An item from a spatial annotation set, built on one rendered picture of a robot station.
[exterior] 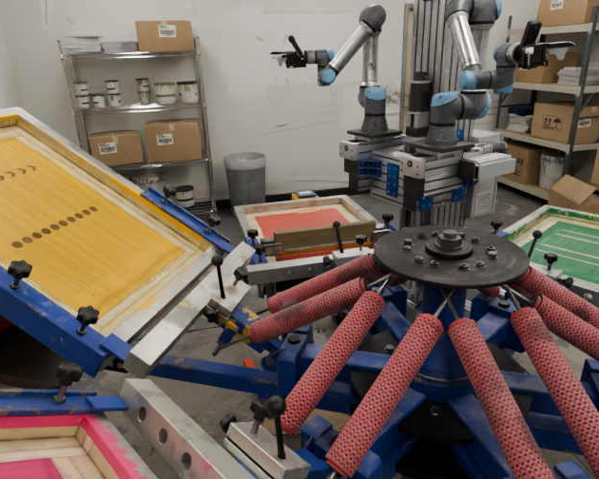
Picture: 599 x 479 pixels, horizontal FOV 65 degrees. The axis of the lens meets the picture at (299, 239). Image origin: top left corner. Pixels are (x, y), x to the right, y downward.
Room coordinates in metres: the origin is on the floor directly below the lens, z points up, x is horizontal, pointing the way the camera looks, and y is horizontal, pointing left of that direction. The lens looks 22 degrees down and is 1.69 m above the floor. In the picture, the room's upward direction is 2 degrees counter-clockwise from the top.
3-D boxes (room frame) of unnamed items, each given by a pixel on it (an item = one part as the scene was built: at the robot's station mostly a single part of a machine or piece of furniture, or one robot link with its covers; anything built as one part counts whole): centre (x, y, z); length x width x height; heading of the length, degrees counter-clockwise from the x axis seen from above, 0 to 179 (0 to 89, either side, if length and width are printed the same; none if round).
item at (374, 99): (2.69, -0.44, 1.42); 0.13 x 0.12 x 0.14; 5
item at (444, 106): (2.26, -0.70, 1.42); 0.13 x 0.12 x 0.14; 96
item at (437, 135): (2.25, -0.70, 1.31); 0.15 x 0.15 x 0.10
